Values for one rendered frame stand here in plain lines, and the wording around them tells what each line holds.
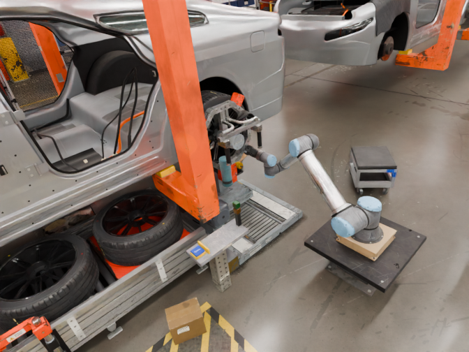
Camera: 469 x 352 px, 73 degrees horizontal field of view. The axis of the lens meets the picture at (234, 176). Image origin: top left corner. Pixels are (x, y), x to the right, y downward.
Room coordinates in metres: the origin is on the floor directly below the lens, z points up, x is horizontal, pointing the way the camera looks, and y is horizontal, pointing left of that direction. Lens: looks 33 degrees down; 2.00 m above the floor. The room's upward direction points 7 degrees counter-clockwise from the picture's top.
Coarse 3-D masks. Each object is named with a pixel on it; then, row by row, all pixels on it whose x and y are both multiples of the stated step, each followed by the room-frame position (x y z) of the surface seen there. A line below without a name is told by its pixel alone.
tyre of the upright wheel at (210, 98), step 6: (204, 90) 2.64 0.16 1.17; (210, 90) 2.66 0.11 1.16; (204, 96) 2.48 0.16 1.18; (210, 96) 2.45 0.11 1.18; (216, 96) 2.46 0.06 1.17; (222, 96) 2.49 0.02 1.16; (228, 96) 2.53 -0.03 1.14; (204, 102) 2.39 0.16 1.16; (210, 102) 2.41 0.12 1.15; (216, 102) 2.45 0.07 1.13; (222, 102) 2.48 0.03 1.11; (204, 108) 2.37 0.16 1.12
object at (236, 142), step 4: (220, 132) 2.37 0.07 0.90; (216, 136) 2.39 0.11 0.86; (232, 136) 2.27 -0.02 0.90; (236, 136) 2.25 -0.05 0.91; (240, 136) 2.28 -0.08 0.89; (232, 140) 2.24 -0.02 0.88; (236, 140) 2.25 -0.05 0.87; (240, 140) 2.28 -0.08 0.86; (232, 144) 2.23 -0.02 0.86; (236, 144) 2.25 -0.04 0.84; (240, 144) 2.27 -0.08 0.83; (232, 148) 2.28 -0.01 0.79; (236, 148) 2.24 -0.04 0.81; (240, 148) 2.27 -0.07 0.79
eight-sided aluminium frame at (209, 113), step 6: (228, 102) 2.45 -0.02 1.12; (210, 108) 2.35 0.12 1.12; (216, 108) 2.34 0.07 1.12; (222, 108) 2.37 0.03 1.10; (234, 108) 2.45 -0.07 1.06; (240, 108) 2.49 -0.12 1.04; (204, 114) 2.33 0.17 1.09; (210, 114) 2.30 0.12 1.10; (210, 120) 2.29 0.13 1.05; (246, 132) 2.53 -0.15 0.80; (246, 138) 2.52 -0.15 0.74; (246, 144) 2.51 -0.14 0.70; (240, 150) 2.47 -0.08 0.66; (234, 156) 2.45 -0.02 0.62; (240, 156) 2.45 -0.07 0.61; (234, 162) 2.41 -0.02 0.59; (216, 168) 2.29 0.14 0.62
